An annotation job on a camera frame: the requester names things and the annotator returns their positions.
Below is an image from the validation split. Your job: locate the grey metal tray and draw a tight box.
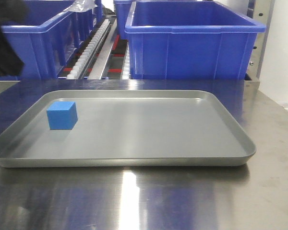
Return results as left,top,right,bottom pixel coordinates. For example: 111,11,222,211
0,90,256,168

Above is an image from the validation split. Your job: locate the large blue bin right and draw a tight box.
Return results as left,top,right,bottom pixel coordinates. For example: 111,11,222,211
125,0,266,80

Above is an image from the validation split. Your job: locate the large blue bin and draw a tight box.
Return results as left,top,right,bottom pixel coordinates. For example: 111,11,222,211
125,0,266,80
0,0,94,81

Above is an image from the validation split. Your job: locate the blue foam cube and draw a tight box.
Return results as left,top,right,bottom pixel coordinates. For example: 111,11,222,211
46,101,78,130

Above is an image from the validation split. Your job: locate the blue bin behind right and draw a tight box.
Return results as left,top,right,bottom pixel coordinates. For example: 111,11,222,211
113,0,197,41

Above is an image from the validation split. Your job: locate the large blue bin left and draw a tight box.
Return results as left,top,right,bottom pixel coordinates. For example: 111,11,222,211
0,0,94,81

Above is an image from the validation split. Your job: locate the clear plastic bag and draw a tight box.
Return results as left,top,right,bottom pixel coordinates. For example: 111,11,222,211
67,0,98,12

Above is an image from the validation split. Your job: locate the white roller conveyor rail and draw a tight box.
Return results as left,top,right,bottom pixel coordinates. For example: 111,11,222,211
66,19,110,80

